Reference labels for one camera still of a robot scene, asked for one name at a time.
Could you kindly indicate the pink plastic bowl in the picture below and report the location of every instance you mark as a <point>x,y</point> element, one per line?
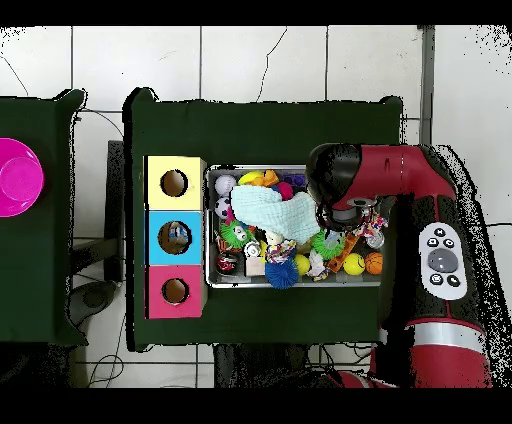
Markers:
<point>20,180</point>

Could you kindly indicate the green fuzzy toy with eyes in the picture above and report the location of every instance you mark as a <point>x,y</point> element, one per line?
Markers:
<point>236,236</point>
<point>326,246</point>

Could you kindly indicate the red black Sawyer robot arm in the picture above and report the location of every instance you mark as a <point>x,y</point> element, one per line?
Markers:
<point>400,172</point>

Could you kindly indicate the yellow smiley ball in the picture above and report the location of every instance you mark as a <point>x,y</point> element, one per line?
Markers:
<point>354,264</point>

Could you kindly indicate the silver mesh bin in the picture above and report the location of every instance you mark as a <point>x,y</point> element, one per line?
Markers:
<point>232,282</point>

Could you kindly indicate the black upright panel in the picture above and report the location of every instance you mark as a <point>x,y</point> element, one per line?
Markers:
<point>115,180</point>

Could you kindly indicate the colourful patterned cloth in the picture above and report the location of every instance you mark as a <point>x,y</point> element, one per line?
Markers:
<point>374,226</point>

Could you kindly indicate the blue spiky rubber ball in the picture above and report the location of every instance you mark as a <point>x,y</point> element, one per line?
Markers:
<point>282,274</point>

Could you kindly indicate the small soccer ball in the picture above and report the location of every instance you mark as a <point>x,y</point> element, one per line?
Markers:
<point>223,208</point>

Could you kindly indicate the yellow tennis ball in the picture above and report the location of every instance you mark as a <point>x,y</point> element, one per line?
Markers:
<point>302,264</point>

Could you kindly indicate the dark green tablecloth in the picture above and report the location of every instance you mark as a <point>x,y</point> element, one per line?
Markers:
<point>32,280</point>
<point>260,132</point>

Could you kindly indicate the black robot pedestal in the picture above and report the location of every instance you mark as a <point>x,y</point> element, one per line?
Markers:
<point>256,368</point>

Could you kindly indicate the wooden box with three holes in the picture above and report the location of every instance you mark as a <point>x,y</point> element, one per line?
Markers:
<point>192,200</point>

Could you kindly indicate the small orange basketball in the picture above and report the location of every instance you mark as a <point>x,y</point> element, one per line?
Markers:
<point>374,263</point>

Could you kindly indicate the dark grey rounded base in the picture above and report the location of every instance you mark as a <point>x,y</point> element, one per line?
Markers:
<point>94,298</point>

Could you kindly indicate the mint green waffle cloth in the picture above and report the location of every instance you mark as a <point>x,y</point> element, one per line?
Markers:
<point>276,212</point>

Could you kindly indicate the small white baseball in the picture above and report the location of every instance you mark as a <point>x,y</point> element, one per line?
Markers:
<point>225,185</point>

